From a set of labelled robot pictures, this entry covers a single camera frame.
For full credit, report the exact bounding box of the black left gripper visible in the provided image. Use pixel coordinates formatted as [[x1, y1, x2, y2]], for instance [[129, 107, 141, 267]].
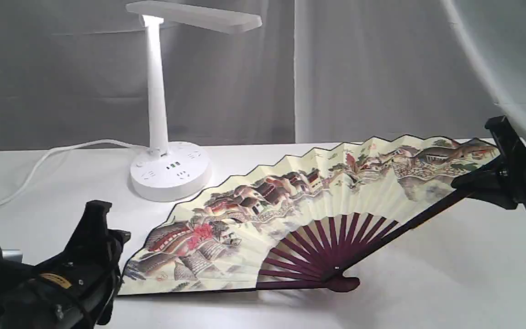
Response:
[[0, 200, 131, 329]]

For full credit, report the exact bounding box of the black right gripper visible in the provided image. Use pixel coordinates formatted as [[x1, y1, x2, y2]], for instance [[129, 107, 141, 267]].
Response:
[[451, 116, 526, 210]]

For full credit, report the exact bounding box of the painted paper folding fan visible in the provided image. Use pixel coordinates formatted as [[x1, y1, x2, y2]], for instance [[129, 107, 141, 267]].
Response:
[[119, 135, 499, 296]]

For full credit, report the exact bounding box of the white desk lamp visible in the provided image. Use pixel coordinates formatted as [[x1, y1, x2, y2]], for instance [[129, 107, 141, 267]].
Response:
[[126, 0, 263, 202]]

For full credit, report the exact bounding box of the grey backdrop curtain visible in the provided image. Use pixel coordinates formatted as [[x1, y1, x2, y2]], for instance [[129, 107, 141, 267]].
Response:
[[0, 0, 526, 150]]

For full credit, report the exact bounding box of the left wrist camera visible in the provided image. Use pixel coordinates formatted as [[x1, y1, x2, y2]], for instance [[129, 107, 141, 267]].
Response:
[[0, 249, 23, 264]]

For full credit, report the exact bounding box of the white lamp power cable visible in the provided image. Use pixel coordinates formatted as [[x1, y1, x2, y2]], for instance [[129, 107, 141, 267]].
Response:
[[0, 140, 148, 212]]

